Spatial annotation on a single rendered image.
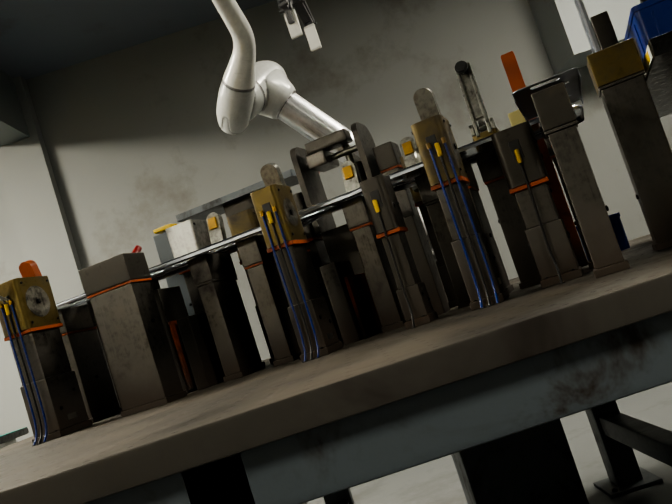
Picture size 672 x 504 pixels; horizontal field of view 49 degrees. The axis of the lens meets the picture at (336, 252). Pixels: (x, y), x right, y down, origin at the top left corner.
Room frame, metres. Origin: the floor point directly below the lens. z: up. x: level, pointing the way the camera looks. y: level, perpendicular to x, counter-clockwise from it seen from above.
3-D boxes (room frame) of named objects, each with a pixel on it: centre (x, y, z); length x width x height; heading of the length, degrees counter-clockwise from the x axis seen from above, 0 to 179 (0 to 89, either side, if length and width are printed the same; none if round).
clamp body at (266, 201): (1.47, 0.09, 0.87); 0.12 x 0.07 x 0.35; 161
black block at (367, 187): (1.40, -0.11, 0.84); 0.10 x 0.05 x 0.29; 161
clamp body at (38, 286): (1.66, 0.71, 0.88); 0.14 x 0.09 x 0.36; 161
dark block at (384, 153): (1.80, -0.19, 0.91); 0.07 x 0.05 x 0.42; 161
